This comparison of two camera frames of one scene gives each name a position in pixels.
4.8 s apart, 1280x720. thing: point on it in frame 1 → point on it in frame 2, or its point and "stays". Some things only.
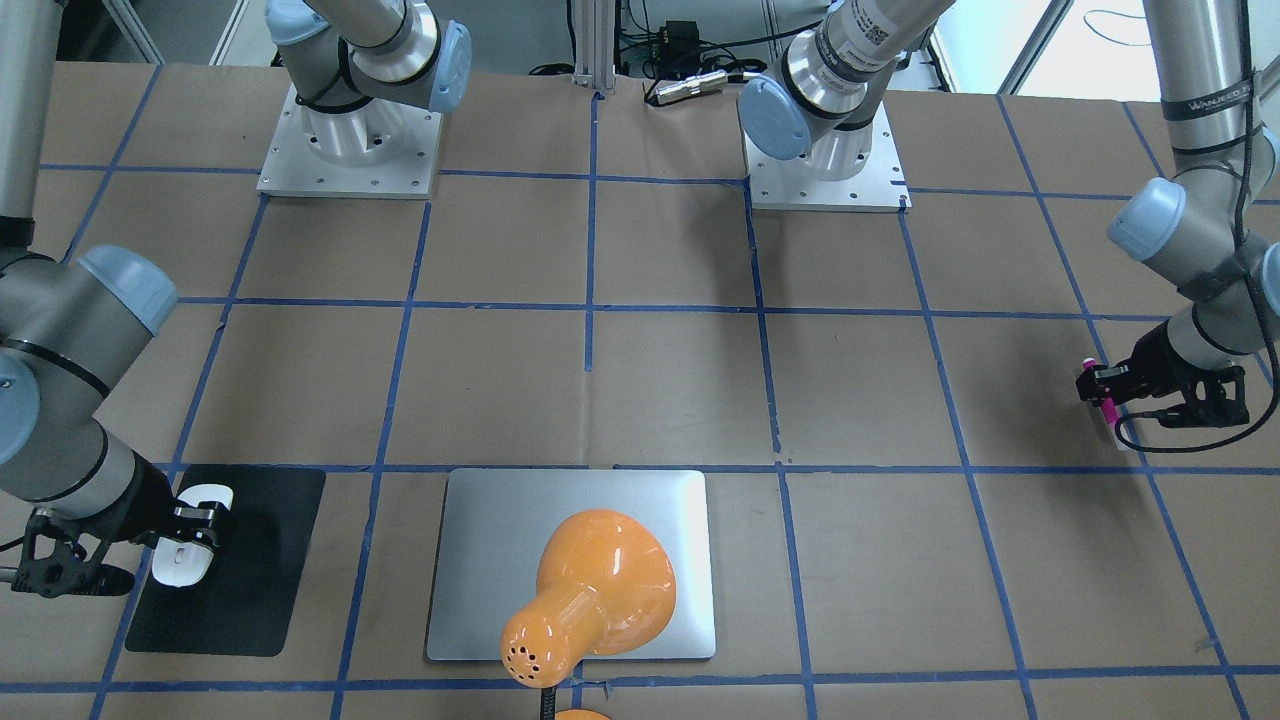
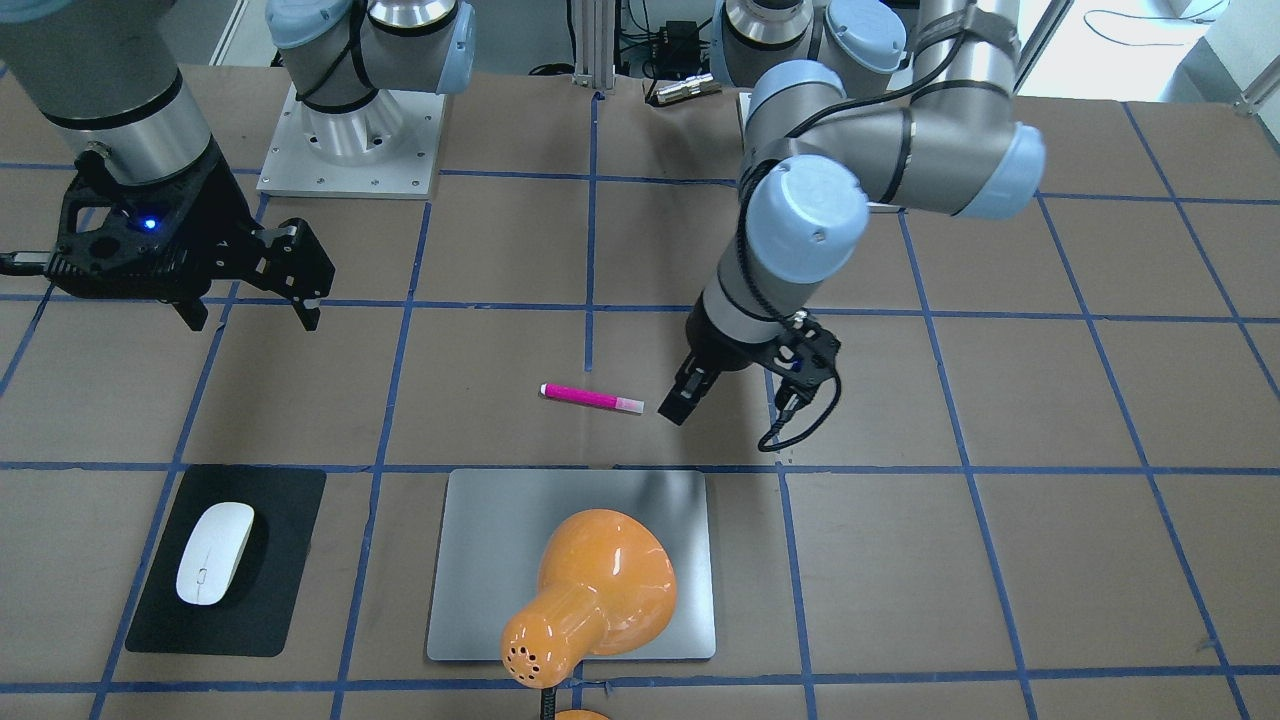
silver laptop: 496,521 stays
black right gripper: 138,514 → 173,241
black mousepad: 243,604 stays
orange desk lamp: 605,581 stays
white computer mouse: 181,562 → 213,552
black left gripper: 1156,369 → 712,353
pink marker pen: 1109,404 → 592,398
